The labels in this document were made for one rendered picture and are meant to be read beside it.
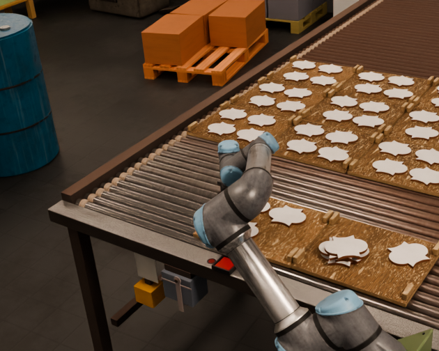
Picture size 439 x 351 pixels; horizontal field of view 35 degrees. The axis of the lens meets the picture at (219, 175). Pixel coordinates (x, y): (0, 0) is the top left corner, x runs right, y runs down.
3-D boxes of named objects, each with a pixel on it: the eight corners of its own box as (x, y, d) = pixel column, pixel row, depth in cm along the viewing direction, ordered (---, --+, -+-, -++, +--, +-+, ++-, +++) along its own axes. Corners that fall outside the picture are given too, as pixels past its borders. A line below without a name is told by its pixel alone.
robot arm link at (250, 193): (257, 172, 189) (263, 122, 235) (226, 195, 192) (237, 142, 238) (283, 203, 192) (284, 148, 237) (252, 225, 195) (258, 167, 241)
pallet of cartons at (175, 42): (194, 36, 748) (191, -5, 726) (269, 40, 719) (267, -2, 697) (143, 79, 652) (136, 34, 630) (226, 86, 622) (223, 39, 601)
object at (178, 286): (192, 317, 260) (187, 278, 251) (162, 305, 267) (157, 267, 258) (210, 300, 268) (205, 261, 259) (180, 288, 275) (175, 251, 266)
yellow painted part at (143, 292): (153, 308, 274) (145, 260, 262) (135, 301, 279) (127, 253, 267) (166, 297, 280) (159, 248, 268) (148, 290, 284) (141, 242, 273)
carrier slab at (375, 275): (405, 308, 220) (405, 303, 219) (290, 268, 241) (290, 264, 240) (444, 249, 244) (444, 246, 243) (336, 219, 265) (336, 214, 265)
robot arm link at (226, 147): (217, 150, 240) (216, 138, 247) (219, 177, 245) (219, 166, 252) (240, 147, 240) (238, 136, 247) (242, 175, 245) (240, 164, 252)
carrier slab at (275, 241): (290, 269, 241) (289, 264, 240) (193, 236, 262) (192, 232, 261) (335, 219, 265) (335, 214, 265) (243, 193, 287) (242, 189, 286)
